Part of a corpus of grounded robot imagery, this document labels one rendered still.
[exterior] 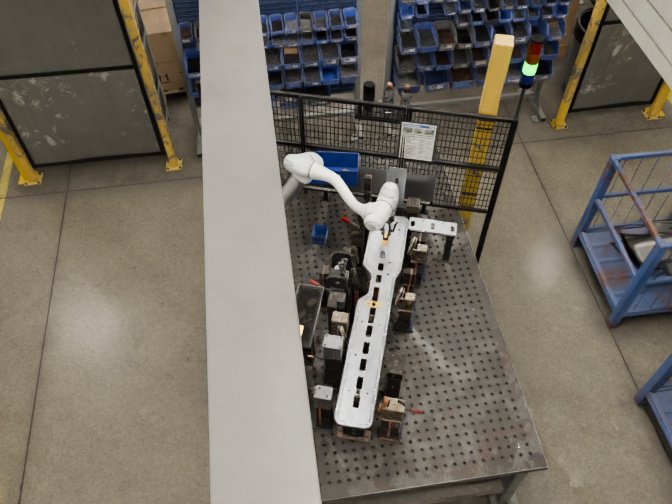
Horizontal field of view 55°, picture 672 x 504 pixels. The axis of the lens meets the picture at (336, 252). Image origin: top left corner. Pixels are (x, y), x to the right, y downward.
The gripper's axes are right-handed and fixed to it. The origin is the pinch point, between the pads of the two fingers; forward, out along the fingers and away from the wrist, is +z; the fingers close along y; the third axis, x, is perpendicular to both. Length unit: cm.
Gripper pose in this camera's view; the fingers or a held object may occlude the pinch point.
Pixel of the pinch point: (386, 234)
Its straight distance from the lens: 378.1
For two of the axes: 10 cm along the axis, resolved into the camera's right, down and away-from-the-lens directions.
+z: 0.1, 6.1, 7.9
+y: 9.8, 1.4, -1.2
